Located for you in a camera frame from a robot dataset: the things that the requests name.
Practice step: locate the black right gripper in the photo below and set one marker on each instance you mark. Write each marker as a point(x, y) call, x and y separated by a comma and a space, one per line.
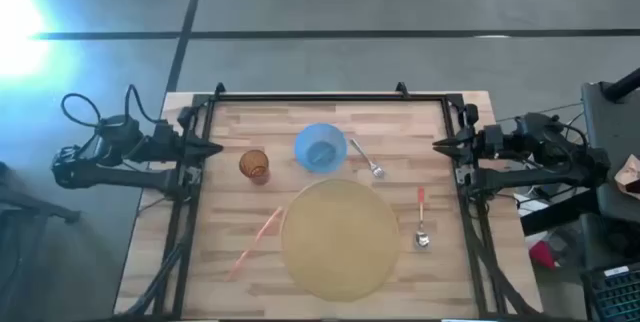
point(489, 142)

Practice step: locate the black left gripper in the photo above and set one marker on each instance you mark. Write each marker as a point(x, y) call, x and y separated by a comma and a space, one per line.
point(167, 144)

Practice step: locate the amber faceted plastic cup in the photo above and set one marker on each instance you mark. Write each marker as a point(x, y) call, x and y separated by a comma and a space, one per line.
point(254, 164)

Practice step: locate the orange drinking straw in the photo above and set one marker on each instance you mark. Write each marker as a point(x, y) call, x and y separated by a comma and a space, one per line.
point(256, 242)

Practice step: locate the light blue bowl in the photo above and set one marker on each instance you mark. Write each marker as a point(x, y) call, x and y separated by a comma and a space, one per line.
point(320, 148)

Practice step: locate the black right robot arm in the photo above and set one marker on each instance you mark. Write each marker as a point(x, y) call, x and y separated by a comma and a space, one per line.
point(530, 177)

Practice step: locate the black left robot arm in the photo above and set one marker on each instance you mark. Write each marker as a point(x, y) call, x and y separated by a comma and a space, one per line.
point(115, 177)

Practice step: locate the silver metal fork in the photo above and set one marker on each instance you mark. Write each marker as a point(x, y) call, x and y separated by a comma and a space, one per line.
point(369, 161)

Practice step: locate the red object on floor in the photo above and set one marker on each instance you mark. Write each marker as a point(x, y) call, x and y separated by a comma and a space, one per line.
point(542, 256)

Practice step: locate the round woven straw placemat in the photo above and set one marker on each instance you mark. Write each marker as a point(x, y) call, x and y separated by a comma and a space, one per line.
point(340, 242)

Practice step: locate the dark grey side table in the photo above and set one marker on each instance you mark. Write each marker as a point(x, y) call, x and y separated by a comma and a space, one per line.
point(607, 112)

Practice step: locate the brown paper bag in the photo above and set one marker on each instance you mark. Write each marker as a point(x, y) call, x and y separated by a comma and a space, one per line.
point(630, 177)

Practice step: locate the black slotted crate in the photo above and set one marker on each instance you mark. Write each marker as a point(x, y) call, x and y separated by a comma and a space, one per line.
point(615, 294)

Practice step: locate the black metal table frame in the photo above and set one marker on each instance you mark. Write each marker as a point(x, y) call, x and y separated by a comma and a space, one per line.
point(325, 97)

